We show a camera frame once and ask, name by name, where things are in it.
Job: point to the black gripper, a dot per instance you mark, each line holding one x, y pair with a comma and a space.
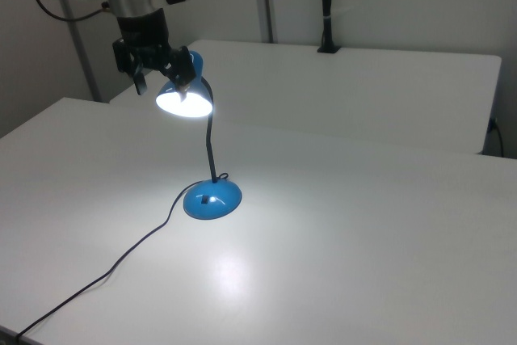
142, 44

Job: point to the blue gooseneck desk lamp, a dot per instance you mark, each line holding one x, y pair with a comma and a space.
202, 151

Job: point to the black pole with clamp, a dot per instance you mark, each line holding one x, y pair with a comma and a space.
328, 5

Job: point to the white table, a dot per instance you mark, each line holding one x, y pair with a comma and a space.
347, 90

